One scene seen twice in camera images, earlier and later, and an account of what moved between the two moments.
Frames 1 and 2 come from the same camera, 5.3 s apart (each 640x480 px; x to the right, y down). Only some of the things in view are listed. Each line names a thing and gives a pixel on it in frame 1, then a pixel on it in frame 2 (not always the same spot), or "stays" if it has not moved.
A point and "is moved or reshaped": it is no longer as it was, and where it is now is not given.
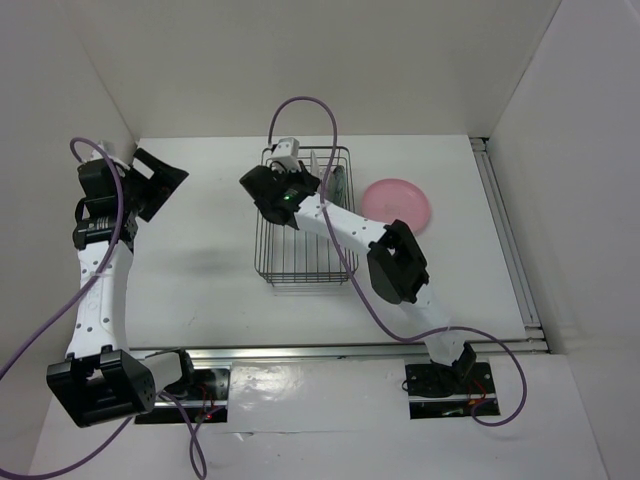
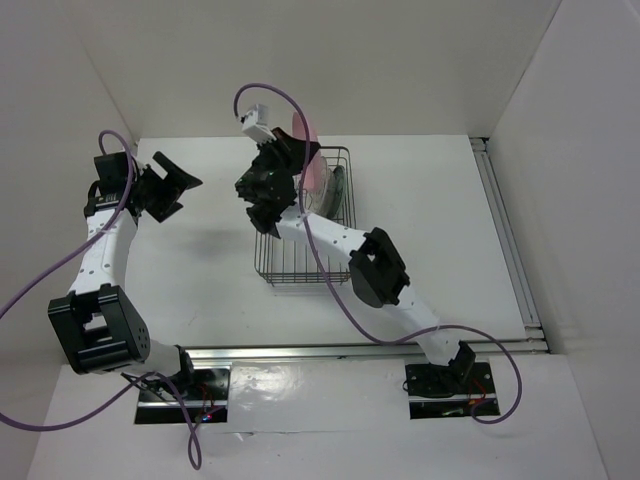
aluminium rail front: [437, 349] stays
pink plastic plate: [392, 199] to [315, 171]
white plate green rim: [314, 167] is moved or reshaped
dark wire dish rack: [287, 256] stays
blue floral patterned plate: [339, 189] stays
